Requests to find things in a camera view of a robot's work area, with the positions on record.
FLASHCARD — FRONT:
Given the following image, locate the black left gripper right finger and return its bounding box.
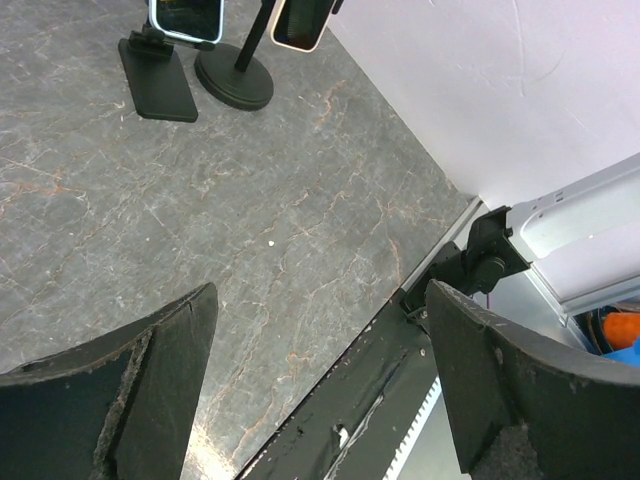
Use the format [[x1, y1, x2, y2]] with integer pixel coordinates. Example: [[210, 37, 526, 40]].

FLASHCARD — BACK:
[[426, 281, 639, 479]]

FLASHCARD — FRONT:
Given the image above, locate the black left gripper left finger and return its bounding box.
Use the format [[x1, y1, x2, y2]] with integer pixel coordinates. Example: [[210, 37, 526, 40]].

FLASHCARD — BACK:
[[1, 283, 218, 479]]

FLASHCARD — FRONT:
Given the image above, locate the black folding phone stand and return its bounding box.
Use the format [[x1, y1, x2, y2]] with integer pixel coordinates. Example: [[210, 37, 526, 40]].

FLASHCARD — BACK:
[[118, 24, 216, 123]]

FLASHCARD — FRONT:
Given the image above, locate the black round base phone holder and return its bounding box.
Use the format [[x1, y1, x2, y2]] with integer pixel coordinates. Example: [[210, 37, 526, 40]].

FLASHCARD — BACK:
[[193, 0, 346, 112]]

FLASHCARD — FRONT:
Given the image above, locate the blue case phone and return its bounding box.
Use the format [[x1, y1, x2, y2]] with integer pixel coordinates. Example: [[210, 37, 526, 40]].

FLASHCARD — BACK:
[[147, 0, 225, 44]]

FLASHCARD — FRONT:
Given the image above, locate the beige case phone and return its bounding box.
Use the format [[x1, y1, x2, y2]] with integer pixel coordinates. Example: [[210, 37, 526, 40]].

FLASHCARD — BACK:
[[268, 0, 336, 53]]

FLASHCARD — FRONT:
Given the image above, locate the blue plastic bin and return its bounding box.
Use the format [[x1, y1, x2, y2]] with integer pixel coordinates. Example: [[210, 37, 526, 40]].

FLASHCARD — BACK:
[[604, 338, 640, 368]]

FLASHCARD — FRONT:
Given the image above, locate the slotted cable duct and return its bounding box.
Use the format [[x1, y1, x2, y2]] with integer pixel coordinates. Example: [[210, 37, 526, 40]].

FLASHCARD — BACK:
[[383, 376, 442, 480]]

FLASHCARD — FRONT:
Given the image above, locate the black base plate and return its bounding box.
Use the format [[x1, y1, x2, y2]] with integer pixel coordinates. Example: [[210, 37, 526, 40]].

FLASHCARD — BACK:
[[238, 319, 437, 479]]

